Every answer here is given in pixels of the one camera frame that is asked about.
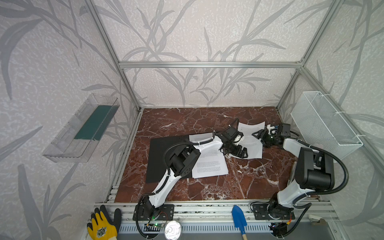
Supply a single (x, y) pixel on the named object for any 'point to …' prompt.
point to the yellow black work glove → (102, 227)
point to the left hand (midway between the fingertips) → (243, 151)
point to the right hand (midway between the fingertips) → (255, 132)
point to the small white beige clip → (313, 218)
